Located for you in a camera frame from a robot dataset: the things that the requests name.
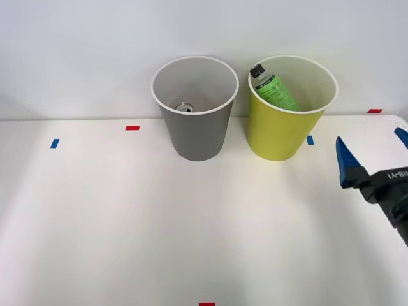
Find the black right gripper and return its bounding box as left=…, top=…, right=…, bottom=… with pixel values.
left=335, top=127, right=408, bottom=213

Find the green label plastic bottle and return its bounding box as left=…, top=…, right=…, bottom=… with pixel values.
left=249, top=63, right=302, bottom=113

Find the grey plastic waste bin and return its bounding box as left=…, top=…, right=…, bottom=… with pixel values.
left=150, top=55, right=240, bottom=162

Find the yellow-green plastic waste bin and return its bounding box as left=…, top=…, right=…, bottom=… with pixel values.
left=247, top=55, right=339, bottom=163

